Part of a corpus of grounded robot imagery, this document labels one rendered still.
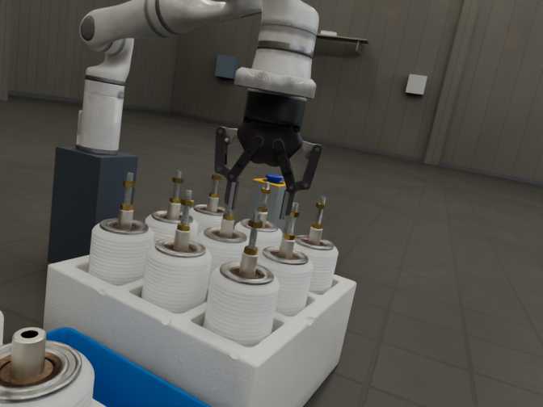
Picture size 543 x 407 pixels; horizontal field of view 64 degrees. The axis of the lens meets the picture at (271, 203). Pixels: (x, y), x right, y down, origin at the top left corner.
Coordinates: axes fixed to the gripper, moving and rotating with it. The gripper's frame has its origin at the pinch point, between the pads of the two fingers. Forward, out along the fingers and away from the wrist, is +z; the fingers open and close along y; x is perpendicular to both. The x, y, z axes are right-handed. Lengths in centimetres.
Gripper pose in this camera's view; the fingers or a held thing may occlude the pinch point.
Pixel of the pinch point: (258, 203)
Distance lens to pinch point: 57.6
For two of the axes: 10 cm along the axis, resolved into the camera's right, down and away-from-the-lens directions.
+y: -9.8, -1.9, 0.4
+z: -1.7, 9.6, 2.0
